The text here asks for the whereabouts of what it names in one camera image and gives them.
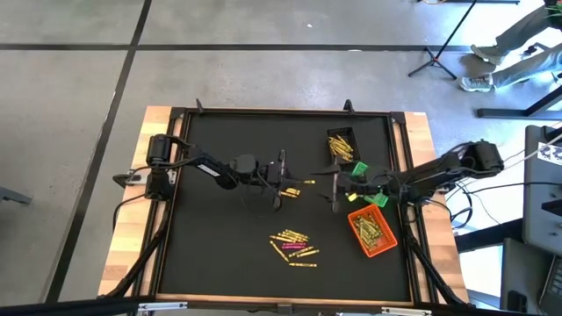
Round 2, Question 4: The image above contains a silver metal bracket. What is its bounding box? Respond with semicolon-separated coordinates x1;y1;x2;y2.
380;306;432;316
137;301;189;312

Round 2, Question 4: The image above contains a black rig support strut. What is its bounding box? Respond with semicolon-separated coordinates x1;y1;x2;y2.
402;205;469;307
104;219;168;304

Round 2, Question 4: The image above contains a grey furniture foot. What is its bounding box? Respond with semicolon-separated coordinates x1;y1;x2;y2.
0;185;34;206

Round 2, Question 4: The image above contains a printed marker sheet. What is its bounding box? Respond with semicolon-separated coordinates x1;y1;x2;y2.
537;141;562;168

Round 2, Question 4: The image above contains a black tripod stand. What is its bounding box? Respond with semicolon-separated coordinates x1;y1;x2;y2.
407;0;480;82

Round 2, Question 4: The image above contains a person's leg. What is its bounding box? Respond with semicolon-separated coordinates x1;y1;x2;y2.
495;4;562;54
490;43;562;89

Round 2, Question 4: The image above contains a black table mat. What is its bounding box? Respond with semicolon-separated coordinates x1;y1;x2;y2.
156;111;413;305

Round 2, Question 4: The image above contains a green plastic mesh basket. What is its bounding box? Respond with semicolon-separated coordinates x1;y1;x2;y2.
344;161;392;209

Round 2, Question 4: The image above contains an orange plastic mesh basket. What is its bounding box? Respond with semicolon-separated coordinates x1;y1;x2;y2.
347;204;399;259

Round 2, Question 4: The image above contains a grey computer case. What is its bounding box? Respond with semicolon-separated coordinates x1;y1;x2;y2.
500;236;544;315

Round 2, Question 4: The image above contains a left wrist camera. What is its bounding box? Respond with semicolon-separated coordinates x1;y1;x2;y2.
234;153;259;176

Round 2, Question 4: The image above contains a grey cabinet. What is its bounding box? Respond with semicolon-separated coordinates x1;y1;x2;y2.
521;124;562;258

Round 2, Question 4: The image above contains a black desk frame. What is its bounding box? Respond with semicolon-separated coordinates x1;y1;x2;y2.
476;83;562;121

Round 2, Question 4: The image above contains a person's shoe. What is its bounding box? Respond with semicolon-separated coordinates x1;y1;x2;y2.
458;74;496;94
470;43;506;66

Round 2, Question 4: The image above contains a black keyboard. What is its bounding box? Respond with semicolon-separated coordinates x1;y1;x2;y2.
537;256;562;316

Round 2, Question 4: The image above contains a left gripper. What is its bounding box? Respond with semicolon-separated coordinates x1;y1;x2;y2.
262;148;307;212

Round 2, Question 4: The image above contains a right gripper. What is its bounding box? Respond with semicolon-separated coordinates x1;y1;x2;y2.
310;164;395;214

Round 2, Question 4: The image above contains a black plastic mesh basket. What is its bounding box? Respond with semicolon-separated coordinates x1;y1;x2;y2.
326;126;363;168

